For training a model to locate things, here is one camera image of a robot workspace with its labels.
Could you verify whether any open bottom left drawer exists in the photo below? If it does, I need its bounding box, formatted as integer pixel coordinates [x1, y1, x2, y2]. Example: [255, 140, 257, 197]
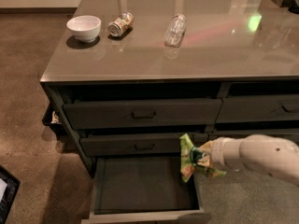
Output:
[80, 155, 211, 224]

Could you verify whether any gold soda can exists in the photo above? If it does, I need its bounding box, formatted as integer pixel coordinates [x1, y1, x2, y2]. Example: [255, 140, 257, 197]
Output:
[108, 12, 134, 37]

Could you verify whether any black bin beside cabinet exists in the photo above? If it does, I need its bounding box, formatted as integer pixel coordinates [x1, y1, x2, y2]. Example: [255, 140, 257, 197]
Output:
[42, 104, 64, 136]

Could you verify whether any middle left drawer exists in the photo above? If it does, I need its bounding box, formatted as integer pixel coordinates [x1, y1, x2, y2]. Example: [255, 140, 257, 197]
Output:
[80, 133, 182, 156]

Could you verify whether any dark counter cabinet frame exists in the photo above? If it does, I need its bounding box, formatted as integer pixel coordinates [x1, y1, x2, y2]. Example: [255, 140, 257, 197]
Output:
[41, 0, 299, 170]

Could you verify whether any black laptop on floor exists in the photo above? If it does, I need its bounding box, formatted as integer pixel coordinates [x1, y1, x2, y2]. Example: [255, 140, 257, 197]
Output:
[0, 165, 21, 224]

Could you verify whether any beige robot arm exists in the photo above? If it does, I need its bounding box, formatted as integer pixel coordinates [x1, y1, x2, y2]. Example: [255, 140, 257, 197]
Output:
[198, 134, 299, 186]

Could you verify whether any top right drawer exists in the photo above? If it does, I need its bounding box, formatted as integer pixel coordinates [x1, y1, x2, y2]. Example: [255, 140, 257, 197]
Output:
[216, 95, 299, 123]

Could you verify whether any green rice chip bag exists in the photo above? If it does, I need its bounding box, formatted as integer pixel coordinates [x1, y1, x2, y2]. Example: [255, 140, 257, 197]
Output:
[179, 133, 226, 183]

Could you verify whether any middle right drawer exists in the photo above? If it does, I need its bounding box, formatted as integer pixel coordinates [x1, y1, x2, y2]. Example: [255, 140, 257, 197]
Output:
[208, 128, 299, 143]

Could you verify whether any clear plastic water bottle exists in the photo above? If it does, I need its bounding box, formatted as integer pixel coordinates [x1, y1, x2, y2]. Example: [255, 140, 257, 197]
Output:
[164, 14, 187, 47]

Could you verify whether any white ceramic bowl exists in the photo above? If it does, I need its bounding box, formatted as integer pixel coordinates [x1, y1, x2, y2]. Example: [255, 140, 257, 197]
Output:
[66, 15, 101, 43]

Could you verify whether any top left drawer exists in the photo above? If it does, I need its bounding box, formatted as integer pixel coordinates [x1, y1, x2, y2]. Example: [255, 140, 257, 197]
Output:
[63, 98, 221, 129]

